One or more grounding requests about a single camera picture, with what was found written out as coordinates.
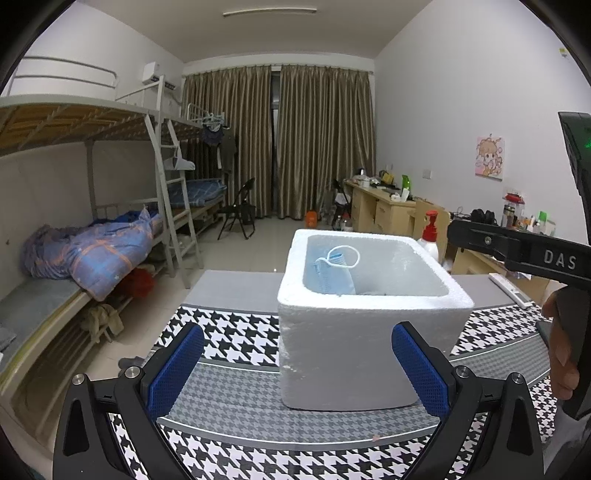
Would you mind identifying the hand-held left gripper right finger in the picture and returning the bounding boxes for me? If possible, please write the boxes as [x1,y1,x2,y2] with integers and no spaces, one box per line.
[392,322,542,480]

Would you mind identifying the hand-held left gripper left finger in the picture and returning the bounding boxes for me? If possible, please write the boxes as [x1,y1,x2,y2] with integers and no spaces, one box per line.
[53,323,205,480]

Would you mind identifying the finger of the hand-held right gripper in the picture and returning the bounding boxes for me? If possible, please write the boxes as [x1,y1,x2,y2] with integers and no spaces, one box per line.
[448,220,523,265]

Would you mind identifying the white foam box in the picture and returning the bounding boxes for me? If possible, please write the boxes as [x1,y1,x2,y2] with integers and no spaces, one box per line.
[277,228,475,411]

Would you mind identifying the blue face mask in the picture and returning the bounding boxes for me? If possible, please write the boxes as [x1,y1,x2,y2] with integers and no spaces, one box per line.
[315,246,362,296]

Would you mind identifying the person's right hand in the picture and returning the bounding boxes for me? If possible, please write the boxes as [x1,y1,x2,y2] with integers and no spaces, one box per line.
[541,291,581,400]

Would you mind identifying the wooden desk with dark top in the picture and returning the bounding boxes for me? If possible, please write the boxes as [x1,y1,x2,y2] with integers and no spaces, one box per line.
[450,217,555,301]

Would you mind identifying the cluster of toiletry bottles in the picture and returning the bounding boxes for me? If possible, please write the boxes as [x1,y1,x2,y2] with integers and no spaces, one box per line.
[503,190,561,236]

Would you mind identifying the white remote control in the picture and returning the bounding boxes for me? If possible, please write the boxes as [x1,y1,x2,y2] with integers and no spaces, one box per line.
[488,273,532,308]

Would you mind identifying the white lotion pump bottle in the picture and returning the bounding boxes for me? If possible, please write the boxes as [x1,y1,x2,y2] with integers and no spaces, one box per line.
[418,210,440,261]

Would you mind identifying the houndstooth patterned tablecloth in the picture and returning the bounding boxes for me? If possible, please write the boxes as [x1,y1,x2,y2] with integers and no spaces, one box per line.
[99,270,591,480]

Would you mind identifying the beige cloth bundle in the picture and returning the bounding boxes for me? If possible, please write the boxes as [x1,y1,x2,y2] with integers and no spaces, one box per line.
[83,302,125,342]

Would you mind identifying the red cloth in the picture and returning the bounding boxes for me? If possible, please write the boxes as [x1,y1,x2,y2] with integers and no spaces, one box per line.
[124,268,155,301]

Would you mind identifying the wooden desk with drawers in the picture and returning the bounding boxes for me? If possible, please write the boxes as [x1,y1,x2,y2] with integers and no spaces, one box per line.
[344,179,430,236]

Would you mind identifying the pile of desk clutter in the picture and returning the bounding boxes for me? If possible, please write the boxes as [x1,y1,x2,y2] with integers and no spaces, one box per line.
[353,167,402,195]

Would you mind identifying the blue plaid quilt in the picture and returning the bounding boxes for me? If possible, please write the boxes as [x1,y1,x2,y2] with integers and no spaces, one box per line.
[23,208,155,301]

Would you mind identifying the grey mattress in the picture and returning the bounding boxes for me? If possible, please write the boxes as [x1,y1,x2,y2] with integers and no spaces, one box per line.
[0,277,84,365]

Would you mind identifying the black folding chair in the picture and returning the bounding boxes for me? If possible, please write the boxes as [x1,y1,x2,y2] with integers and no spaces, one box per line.
[217,178,257,241]

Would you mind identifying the blue bedding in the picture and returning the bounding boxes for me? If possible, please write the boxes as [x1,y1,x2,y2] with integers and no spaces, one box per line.
[168,179,228,207]

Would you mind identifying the white metal bunk bed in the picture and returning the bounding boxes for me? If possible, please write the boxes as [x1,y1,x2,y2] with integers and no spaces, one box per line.
[164,102,232,241]
[0,55,204,457]

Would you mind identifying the brown striped curtain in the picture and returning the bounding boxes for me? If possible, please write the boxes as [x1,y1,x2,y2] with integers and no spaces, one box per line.
[279,65,377,220]
[182,65,280,220]

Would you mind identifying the hanging dark clothes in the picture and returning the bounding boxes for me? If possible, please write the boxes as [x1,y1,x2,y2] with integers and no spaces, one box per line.
[201,124,238,176]

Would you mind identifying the ceiling tube light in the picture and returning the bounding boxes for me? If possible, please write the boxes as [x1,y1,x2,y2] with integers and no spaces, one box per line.
[223,7,318,18]

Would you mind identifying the cartoon wall poster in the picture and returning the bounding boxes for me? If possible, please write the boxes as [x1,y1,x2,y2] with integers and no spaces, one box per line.
[475,135,506,182]

